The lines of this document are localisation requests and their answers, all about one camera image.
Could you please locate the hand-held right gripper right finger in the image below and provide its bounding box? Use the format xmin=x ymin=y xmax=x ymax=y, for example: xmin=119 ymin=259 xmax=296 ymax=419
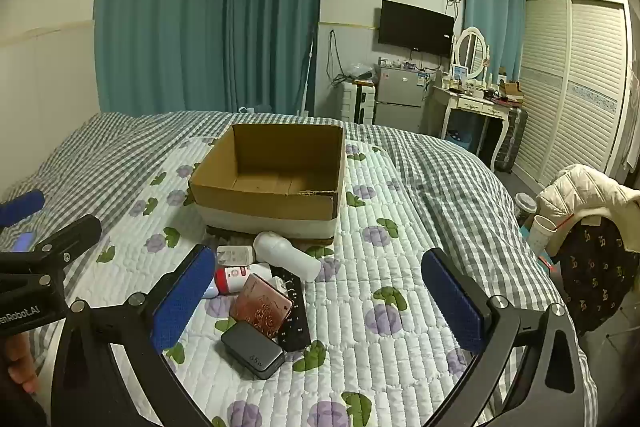
xmin=421 ymin=248 xmax=586 ymax=427

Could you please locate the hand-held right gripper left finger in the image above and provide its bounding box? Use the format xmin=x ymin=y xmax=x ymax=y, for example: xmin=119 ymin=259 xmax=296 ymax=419
xmin=50 ymin=244 xmax=218 ymax=427

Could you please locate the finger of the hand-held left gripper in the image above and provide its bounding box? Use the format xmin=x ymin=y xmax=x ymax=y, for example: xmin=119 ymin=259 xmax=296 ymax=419
xmin=0 ymin=189 xmax=46 ymax=229
xmin=9 ymin=214 xmax=103 ymax=275

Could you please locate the red and white bottle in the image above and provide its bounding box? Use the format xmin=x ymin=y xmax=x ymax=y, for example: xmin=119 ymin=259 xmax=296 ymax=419
xmin=215 ymin=263 xmax=273 ymax=295

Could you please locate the white power adapter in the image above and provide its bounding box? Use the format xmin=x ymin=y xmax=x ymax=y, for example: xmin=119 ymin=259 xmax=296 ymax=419
xmin=216 ymin=245 xmax=255 ymax=267

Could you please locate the pink patterned case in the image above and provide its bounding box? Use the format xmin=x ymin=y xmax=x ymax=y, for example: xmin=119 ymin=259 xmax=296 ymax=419
xmin=229 ymin=273 xmax=294 ymax=339

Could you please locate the black charger block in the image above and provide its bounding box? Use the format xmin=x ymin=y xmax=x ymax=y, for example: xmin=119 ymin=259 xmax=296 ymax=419
xmin=220 ymin=320 xmax=286 ymax=380

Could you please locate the white plastic bottle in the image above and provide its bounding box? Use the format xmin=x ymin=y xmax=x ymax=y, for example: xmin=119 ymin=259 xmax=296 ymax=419
xmin=253 ymin=231 xmax=322 ymax=283

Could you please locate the black remote control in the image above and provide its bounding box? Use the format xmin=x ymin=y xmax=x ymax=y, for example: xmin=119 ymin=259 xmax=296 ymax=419
xmin=270 ymin=264 xmax=311 ymax=353

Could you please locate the cardboard box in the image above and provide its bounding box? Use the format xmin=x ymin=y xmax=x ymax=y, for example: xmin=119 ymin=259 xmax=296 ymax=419
xmin=189 ymin=123 xmax=347 ymax=242

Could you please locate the person's left hand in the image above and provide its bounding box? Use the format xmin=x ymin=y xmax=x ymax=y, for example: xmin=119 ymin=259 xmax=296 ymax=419
xmin=4 ymin=334 xmax=40 ymax=395

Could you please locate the floral quilted mat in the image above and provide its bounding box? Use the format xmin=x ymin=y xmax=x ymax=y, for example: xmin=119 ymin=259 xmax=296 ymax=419
xmin=30 ymin=137 xmax=598 ymax=427

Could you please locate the white paper cup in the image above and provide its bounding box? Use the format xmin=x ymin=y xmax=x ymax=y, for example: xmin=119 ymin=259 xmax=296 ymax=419
xmin=527 ymin=214 xmax=557 ymax=255

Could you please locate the cream puffer jacket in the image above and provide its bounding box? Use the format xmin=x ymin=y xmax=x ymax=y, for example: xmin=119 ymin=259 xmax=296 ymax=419
xmin=537 ymin=164 xmax=640 ymax=253

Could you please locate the dark suitcase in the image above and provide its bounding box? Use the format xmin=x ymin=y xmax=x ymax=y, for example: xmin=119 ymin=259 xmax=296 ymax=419
xmin=497 ymin=107 xmax=529 ymax=172

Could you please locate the white dressing table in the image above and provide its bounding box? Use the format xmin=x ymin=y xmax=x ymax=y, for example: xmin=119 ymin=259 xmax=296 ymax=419
xmin=425 ymin=82 xmax=513 ymax=172

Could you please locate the grey small fridge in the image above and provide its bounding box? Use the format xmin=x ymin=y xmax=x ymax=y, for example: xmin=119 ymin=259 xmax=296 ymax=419
xmin=375 ymin=66 xmax=430 ymax=132

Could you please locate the white louvred wardrobe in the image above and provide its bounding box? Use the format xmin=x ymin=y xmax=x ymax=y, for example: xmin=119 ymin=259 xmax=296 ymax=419
xmin=512 ymin=0 xmax=633 ymax=188

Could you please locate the wide teal curtain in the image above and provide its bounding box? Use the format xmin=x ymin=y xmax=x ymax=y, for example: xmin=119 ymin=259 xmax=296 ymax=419
xmin=94 ymin=0 xmax=326 ymax=114

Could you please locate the white oval vanity mirror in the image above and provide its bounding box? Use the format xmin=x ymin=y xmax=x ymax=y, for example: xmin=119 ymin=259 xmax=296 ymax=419
xmin=451 ymin=27 xmax=492 ymax=80

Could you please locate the white mop pole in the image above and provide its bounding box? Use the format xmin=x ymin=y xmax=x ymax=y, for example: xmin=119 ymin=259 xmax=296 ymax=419
xmin=300 ymin=24 xmax=317 ymax=118

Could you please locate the narrow teal curtain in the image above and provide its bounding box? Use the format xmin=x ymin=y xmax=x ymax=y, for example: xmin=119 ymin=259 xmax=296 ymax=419
xmin=464 ymin=0 xmax=527 ymax=82

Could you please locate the black wall television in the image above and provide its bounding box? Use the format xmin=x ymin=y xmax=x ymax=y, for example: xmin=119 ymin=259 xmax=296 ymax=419
xmin=377 ymin=0 xmax=456 ymax=56

